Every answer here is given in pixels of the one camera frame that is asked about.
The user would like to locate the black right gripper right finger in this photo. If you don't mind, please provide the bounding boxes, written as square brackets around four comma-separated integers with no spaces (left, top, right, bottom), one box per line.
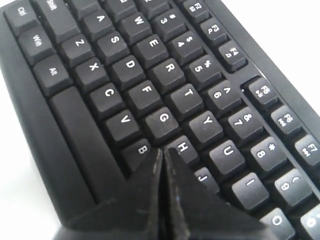
[163,148,275,240]

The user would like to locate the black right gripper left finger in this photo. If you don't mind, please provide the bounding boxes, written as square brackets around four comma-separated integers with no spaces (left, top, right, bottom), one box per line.
[54,149,164,240]

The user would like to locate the black Acer keyboard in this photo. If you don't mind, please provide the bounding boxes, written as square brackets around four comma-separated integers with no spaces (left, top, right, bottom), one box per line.
[0,0,320,240]

